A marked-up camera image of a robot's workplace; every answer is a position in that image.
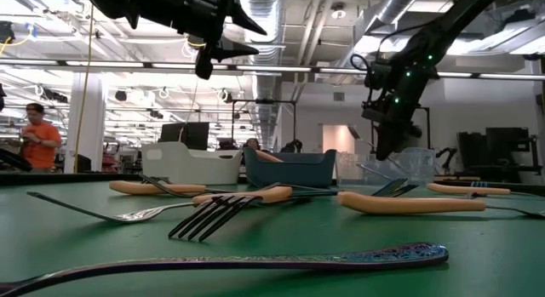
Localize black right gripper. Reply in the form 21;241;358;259
368;90;428;163

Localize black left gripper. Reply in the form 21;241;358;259
140;0;269;63

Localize clear plastic bin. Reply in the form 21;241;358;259
336;146;437;188

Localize blue plastic bin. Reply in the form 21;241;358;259
243;147;337;189

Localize black workstation equipment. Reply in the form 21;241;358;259
456;125;545;184

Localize black monitor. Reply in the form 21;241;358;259
158;121;211;152

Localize green table mat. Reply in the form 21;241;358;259
0;180;545;297

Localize white plastic bin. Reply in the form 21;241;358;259
141;141;244;186

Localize white square pillar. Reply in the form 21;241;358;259
63;73;106;174

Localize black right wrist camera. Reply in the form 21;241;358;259
360;97;387;124

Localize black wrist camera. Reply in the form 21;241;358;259
360;97;387;124
194;39;215;82

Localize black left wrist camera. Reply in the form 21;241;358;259
194;39;215;82

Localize silver ventilation duct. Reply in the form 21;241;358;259
327;0;427;88
236;0;287;153

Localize long ceiling light rail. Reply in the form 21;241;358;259
0;58;545;82

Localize grey rectangular air duct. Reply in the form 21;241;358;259
365;7;545;55

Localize yellow cable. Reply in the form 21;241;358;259
72;3;95;174

